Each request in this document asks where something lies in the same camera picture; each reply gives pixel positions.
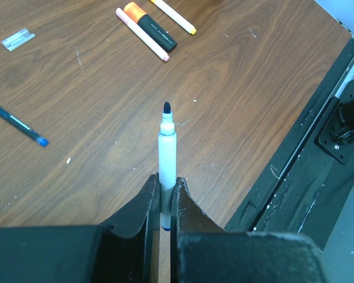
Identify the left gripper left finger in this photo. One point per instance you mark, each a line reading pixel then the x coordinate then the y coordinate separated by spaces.
pixel 122 248

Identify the black orange highlighter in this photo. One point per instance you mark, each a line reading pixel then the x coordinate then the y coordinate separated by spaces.
pixel 150 26

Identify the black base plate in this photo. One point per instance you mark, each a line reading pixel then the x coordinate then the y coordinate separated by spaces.
pixel 306 183

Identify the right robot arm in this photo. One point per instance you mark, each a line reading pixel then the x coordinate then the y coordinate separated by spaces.
pixel 346 116

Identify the white pink-tip pen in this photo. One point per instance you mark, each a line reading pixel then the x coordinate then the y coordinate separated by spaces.
pixel 136 29

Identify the white purple-tip pen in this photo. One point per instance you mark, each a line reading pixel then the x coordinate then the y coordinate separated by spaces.
pixel 167 144

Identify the purple pen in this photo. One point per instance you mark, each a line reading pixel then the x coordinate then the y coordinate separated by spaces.
pixel 43 142

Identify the small grey clip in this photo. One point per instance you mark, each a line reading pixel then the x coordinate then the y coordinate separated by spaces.
pixel 17 39

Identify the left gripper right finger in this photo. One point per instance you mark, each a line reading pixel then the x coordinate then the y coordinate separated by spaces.
pixel 201 251

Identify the white yellow pen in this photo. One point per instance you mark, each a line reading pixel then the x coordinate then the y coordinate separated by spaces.
pixel 178 18

